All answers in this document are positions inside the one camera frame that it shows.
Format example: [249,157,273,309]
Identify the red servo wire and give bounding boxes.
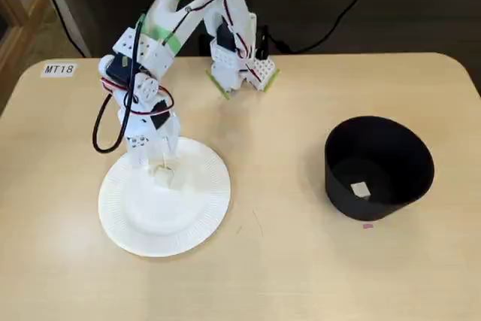
[100,76,176,117]

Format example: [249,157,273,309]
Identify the white MT18 label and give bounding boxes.
[40,63,77,78]

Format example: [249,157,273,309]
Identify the green tape strip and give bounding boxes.
[137,14,185,53]

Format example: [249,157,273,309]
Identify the grey metal post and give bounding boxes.
[33,0,93,59]

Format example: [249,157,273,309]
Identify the black power cable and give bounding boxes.
[268,0,377,55]

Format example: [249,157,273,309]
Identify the black pot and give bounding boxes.
[323,115,436,223]

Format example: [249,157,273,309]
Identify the black power plug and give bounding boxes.
[255,24,272,61]

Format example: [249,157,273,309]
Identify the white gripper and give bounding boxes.
[114,91,182,168]

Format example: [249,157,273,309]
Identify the white paper plate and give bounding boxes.
[97,136,231,259]

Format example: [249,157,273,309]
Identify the black camera cable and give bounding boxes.
[92,16,147,155]

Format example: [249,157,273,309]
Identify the wooden shelf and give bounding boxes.
[0,0,50,115]

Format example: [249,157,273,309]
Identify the thin black cable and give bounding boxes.
[32,0,87,58]

